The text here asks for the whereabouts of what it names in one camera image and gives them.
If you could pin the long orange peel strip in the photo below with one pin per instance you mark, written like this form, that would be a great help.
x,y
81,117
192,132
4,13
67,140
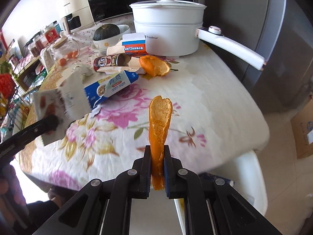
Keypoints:
x,y
159,112

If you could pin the white floral bowl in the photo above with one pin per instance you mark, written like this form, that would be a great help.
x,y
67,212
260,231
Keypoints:
x,y
109,42

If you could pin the small orange tangerine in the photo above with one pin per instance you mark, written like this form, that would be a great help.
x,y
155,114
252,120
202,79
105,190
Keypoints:
x,y
62,62

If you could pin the blue white toothpaste box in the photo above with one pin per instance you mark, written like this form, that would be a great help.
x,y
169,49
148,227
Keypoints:
x,y
103,89

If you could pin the person's left hand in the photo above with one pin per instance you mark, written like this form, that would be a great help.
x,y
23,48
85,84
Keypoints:
x,y
12,185

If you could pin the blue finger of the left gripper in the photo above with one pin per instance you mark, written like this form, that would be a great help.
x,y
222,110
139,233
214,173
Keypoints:
x,y
18,141

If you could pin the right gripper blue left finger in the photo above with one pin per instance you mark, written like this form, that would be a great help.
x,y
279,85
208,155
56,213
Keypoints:
x,y
142,184

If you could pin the red cartoon drink can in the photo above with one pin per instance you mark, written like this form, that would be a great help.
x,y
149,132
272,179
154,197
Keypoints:
x,y
101,63

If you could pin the grey refrigerator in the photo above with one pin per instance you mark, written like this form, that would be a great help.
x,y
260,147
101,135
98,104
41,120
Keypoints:
x,y
281,32

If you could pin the white nut kernels bag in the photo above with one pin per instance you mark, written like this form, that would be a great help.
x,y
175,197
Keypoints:
x,y
68,103

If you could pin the red label spice jar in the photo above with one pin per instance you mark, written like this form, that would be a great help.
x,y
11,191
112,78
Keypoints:
x,y
51,34

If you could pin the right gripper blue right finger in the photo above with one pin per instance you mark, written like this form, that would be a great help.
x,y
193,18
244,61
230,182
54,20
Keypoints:
x,y
175,176

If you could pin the crumpled white paper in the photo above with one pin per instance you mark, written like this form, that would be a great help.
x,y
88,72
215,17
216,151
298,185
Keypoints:
x,y
82,70

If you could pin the white plastic trash bin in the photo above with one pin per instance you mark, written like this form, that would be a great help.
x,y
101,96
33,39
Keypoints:
x,y
244,174

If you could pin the small blue orange carton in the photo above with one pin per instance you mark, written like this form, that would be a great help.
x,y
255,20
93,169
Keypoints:
x,y
134,43

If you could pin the white air fryer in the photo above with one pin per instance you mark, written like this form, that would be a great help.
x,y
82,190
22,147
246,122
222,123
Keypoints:
x,y
77,16

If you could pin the green kabocha squash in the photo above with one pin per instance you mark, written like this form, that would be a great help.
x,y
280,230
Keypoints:
x,y
106,31

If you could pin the curled orange peel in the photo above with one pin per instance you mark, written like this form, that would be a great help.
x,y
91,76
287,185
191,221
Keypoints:
x,y
154,66

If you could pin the lower cardboard box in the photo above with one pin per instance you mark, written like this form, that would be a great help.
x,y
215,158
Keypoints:
x,y
302,131

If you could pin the white electric cooking pot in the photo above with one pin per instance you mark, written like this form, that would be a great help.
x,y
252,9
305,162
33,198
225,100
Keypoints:
x,y
174,28

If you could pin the floral tablecloth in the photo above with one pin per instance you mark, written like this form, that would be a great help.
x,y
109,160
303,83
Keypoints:
x,y
200,110

